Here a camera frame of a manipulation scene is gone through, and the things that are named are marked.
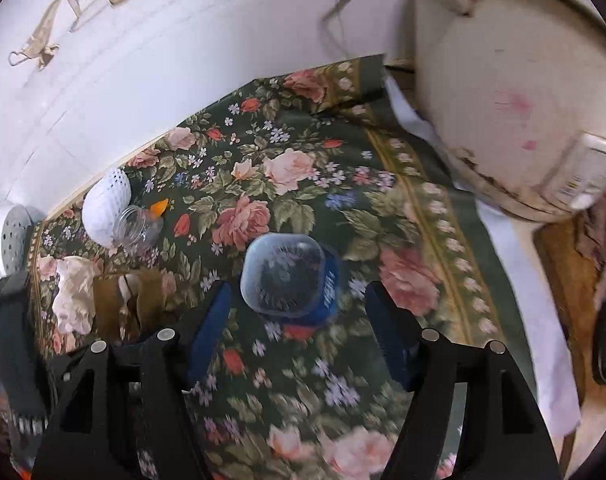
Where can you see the white perforated round plate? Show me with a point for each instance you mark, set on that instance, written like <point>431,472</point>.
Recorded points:
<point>10,242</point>

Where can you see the white under cloth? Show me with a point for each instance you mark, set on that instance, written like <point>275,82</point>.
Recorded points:
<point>513,255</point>

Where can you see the green floral tablecloth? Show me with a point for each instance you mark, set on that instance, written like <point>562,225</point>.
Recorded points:
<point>303,195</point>

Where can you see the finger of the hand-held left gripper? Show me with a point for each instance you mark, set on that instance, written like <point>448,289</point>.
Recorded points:
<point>13,340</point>

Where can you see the white foam fruit net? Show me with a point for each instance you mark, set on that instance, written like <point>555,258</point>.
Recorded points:
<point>103,205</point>

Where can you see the clear plastic cup blue label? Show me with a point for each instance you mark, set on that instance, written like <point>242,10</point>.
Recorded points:
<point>283,280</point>

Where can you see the pinkish cloth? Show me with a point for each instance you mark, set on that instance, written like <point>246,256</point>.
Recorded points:
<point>603,245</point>

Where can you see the orange peel piece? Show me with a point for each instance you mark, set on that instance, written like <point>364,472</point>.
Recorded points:
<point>160,207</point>

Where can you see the brown wooden stool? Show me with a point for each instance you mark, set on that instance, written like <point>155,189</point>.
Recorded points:
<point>568,280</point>

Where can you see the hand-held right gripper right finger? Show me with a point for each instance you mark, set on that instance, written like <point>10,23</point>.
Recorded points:
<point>388,330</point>

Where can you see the crumpled white tissue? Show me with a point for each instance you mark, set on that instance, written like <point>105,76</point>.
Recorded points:
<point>75,295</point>

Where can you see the white plastic box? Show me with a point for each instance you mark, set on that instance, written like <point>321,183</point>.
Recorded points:
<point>585,170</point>

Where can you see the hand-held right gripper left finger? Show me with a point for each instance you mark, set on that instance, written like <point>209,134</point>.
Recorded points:
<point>210,325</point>

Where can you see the clear glass jar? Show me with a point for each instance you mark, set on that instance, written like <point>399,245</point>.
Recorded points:
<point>135,230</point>

